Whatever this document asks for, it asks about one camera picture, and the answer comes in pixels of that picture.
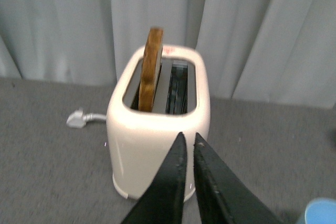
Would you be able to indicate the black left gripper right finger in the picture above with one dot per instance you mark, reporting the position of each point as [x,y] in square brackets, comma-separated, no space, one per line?
[221,196]

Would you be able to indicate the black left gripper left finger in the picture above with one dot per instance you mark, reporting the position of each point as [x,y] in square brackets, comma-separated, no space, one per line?
[163,200]

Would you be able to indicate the blue plastic cup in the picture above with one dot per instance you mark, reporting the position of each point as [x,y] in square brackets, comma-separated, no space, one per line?
[320,210]

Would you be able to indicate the cream two-slot toaster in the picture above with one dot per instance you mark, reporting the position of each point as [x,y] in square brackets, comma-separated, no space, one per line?
[139,141]

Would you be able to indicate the white power plug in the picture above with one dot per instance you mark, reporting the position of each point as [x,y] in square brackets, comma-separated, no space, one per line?
[76,119]

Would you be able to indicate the slice of toasted bread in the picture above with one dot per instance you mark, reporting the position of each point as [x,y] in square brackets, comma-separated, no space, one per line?
[150,69]

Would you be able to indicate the grey curtain backdrop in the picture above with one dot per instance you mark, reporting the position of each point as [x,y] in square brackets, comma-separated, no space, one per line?
[280,51]

